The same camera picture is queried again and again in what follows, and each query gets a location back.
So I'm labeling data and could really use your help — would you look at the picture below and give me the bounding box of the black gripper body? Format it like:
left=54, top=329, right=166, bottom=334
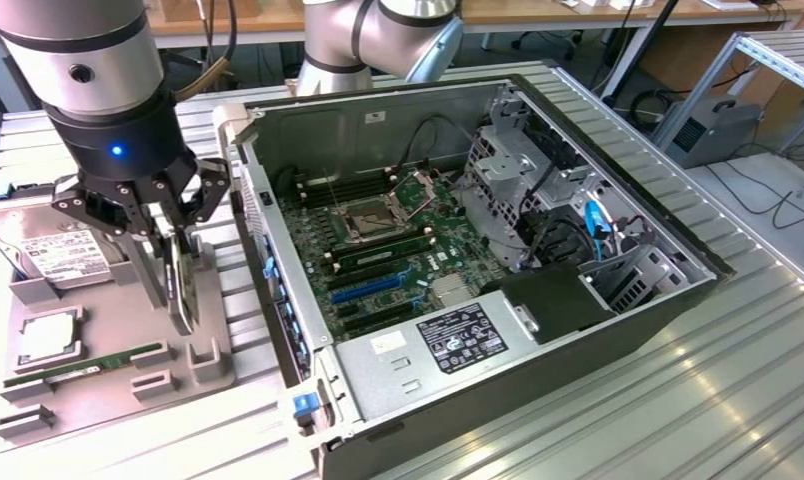
left=41, top=89, right=198, bottom=236

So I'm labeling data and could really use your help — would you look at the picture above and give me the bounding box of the graphics card with metal bracket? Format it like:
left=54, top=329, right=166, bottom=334
left=160, top=219, right=210, bottom=337

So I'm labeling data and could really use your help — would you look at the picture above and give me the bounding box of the silver hard disk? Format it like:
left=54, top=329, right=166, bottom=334
left=0, top=192, right=128, bottom=291

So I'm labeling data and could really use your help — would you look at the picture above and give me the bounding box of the thin metal locking lever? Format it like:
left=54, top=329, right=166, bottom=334
left=325, top=167, right=344, bottom=214

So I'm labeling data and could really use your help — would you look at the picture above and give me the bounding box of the black RAM slot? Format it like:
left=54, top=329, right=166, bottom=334
left=299, top=172, right=395, bottom=192
left=305, top=184, right=399, bottom=209
left=301, top=178, right=396, bottom=198

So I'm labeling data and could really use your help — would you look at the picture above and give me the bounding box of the CPU socket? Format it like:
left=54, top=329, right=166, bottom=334
left=339, top=197, right=411, bottom=246

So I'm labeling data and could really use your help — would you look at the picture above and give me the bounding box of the grey plastic parts rack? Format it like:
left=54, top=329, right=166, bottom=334
left=0, top=219, right=241, bottom=454

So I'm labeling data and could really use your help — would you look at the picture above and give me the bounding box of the metal socket cover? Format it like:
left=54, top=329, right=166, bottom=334
left=385, top=169, right=441, bottom=224

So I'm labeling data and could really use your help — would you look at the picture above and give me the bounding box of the silver CPU chip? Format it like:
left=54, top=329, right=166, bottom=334
left=21, top=314, right=84, bottom=364

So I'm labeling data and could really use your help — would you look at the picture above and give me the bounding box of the long black expansion slot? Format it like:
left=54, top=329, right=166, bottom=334
left=339, top=302, right=412, bottom=326
left=325, top=267, right=404, bottom=292
left=343, top=313, right=419, bottom=337

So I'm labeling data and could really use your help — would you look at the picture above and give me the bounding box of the green RAM stick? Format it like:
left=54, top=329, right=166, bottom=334
left=5, top=342, right=168, bottom=389

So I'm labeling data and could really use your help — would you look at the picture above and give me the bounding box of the silver finned chipset heatsink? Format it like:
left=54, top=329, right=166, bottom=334
left=432, top=277, right=477, bottom=307

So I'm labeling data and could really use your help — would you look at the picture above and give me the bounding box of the green motherboard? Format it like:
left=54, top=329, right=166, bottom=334
left=274, top=167, right=519, bottom=342

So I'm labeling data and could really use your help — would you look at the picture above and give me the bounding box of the silver metal disk bay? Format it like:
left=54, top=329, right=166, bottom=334
left=465, top=124, right=601, bottom=211

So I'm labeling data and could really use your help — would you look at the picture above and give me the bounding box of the silver power supply unit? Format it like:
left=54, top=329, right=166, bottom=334
left=319, top=289, right=544, bottom=426

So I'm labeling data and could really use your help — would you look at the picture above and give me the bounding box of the black plastic air shroud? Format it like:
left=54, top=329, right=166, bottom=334
left=499, top=262, right=621, bottom=346

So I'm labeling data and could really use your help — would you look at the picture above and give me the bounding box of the perforated metal disk bay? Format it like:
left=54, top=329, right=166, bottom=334
left=579, top=234, right=718, bottom=314

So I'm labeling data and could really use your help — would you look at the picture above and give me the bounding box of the open black PC case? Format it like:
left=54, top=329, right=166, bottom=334
left=213, top=73, right=738, bottom=480

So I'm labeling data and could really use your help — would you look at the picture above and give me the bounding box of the black looped wire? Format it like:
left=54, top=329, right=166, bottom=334
left=272, top=166, right=299, bottom=197

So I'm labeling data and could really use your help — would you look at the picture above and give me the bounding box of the black wire bundle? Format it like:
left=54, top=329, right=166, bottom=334
left=515, top=207, right=604, bottom=274

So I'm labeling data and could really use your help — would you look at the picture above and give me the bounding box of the blue SATA wire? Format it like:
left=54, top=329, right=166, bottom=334
left=583, top=199, right=611, bottom=261

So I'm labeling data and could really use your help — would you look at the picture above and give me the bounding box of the black cable coil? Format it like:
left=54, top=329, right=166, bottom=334
left=631, top=88, right=676, bottom=126

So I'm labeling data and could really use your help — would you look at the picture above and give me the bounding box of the grey box with handle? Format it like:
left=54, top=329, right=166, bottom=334
left=655, top=97, right=768, bottom=169

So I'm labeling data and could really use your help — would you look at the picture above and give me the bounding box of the aluminium profile frame table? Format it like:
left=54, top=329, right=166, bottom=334
left=652, top=27, right=804, bottom=156

